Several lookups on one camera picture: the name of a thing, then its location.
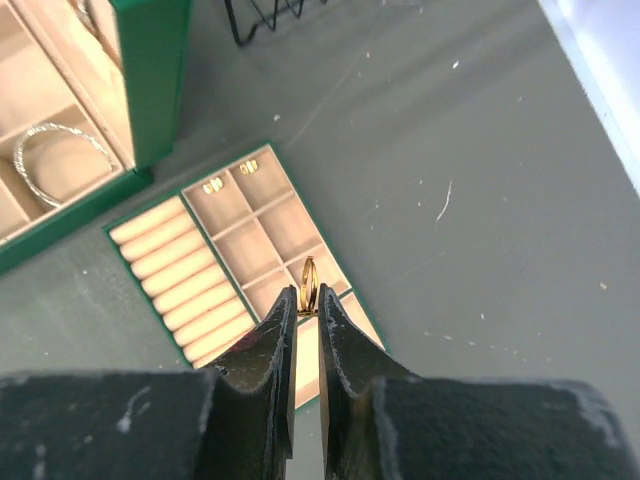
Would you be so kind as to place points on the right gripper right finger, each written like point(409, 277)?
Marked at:
point(358, 442)

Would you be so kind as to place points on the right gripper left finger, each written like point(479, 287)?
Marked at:
point(250, 425)

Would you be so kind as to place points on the green jewelry tray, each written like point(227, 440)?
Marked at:
point(211, 266)

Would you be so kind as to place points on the green jewelry box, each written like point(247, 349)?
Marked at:
point(90, 101)

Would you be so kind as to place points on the black wire basket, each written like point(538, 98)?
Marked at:
point(246, 18)

